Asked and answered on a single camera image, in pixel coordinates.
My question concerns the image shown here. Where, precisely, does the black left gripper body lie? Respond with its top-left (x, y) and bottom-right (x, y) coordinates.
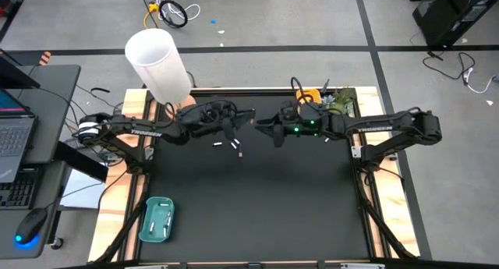
top-left (198, 101), bottom-right (239, 136)

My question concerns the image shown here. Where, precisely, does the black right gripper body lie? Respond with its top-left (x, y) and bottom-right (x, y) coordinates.
top-left (277, 101), bottom-right (327, 140)

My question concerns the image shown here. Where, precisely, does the yellow plastic bin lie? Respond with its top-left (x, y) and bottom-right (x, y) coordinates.
top-left (295, 87), bottom-right (323, 107)

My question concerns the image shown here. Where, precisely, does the potted succulent plant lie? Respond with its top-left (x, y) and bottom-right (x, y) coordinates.
top-left (321, 86), bottom-right (356, 115)

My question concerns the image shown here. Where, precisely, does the white shade wooden base lamp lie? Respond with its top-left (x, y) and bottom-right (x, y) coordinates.
top-left (124, 28), bottom-right (196, 115)

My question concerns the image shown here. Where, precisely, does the teal plastic bin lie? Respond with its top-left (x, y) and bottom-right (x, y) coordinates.
top-left (138, 196), bottom-right (175, 244)

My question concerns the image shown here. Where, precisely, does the light wooden table board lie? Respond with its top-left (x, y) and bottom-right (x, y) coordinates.
top-left (88, 88), bottom-right (159, 262)
top-left (352, 85), bottom-right (422, 258)

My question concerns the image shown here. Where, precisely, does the black side desk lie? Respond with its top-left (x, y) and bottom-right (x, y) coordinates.
top-left (0, 64), bottom-right (82, 260)

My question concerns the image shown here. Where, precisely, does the black computer tower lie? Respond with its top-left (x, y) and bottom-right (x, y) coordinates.
top-left (412, 0), bottom-right (499, 48)

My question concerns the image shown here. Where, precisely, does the grey laptop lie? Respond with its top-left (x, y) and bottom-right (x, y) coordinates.
top-left (0, 87), bottom-right (39, 184)

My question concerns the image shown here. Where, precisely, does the black monitor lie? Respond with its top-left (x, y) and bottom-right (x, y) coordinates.
top-left (0, 48), bottom-right (41, 90)

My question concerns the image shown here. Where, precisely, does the black keyboard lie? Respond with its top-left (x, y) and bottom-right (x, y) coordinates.
top-left (0, 174), bottom-right (38, 211)

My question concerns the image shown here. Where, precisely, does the black computer mouse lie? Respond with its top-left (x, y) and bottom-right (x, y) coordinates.
top-left (14, 207), bottom-right (48, 246)

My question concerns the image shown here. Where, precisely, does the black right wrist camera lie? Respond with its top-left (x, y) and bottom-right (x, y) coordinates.
top-left (271, 125), bottom-right (286, 148)

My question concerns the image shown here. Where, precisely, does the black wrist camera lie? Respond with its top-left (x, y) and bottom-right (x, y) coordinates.
top-left (221, 120), bottom-right (235, 142)
top-left (271, 125), bottom-right (286, 148)

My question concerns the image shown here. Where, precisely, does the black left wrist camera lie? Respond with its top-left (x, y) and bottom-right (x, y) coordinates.
top-left (221, 120), bottom-right (235, 142)

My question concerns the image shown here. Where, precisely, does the white floor cable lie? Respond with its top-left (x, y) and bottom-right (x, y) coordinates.
top-left (155, 0), bottom-right (201, 23)

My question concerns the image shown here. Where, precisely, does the black cable coil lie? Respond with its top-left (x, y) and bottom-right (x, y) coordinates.
top-left (157, 0), bottom-right (189, 30)

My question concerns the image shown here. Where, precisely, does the yellow floor cable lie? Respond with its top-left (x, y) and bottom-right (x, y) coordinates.
top-left (143, 2), bottom-right (161, 30)

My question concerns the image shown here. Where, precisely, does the black diagonal frame strut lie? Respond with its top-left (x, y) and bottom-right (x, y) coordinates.
top-left (356, 171), bottom-right (416, 259)
top-left (95, 175), bottom-right (151, 262)

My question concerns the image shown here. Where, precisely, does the black floor cable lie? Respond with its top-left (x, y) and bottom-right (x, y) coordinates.
top-left (423, 50), bottom-right (476, 82)

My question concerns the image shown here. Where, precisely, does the white cable with adapter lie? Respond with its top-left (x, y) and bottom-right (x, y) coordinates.
top-left (462, 67), bottom-right (499, 94)

